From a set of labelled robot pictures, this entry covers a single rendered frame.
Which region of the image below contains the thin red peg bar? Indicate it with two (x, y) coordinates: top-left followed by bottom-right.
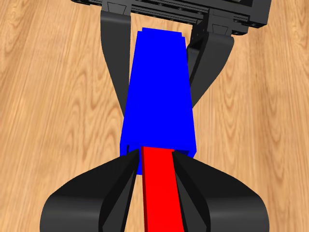
(140, 146), (186, 232)

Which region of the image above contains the blue hollow socket block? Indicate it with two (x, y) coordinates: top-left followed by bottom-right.
(120, 27), (197, 176)

